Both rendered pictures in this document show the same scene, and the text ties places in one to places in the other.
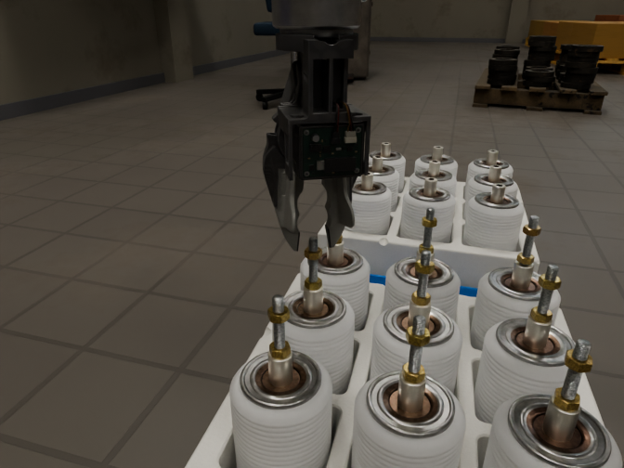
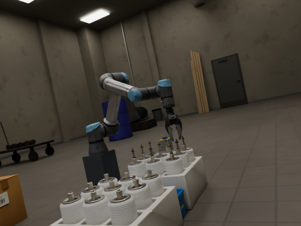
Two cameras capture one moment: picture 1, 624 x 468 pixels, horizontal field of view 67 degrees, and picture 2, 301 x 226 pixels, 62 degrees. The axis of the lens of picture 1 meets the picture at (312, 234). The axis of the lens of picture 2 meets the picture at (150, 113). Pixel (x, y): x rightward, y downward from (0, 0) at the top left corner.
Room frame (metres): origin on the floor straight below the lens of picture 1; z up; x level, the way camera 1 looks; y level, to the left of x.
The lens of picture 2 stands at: (1.94, 0.15, 0.53)
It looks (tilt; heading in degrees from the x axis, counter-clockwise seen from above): 0 degrees down; 190
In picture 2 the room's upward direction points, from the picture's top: 12 degrees counter-clockwise
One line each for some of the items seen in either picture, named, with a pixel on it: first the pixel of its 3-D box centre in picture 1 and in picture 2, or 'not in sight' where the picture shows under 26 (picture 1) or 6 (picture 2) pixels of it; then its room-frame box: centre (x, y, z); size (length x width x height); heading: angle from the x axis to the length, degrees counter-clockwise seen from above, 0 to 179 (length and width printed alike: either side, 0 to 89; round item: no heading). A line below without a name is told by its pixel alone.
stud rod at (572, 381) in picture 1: (571, 382); not in sight; (0.28, -0.20, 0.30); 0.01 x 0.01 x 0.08
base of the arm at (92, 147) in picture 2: not in sight; (97, 146); (0.10, -0.65, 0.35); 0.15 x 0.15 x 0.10
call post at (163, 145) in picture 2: not in sight; (169, 160); (0.12, -0.11, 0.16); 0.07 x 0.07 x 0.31; 75
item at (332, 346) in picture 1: (313, 370); (182, 168); (0.45, 0.00, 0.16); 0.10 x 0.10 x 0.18
